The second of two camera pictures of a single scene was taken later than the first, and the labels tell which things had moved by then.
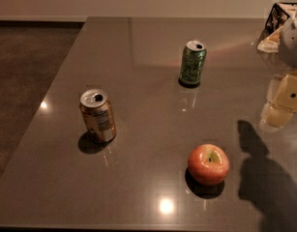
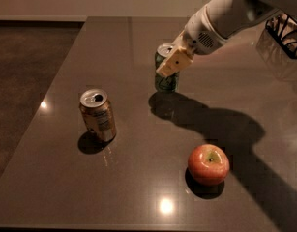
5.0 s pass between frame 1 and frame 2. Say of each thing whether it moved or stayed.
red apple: stayed
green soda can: moved
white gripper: moved
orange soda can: stayed
